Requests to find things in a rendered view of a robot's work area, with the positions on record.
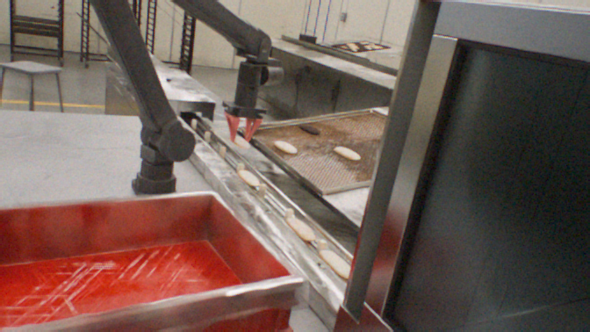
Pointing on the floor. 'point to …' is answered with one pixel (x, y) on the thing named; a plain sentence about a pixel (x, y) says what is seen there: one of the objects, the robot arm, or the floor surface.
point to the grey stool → (31, 77)
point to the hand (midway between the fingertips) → (240, 139)
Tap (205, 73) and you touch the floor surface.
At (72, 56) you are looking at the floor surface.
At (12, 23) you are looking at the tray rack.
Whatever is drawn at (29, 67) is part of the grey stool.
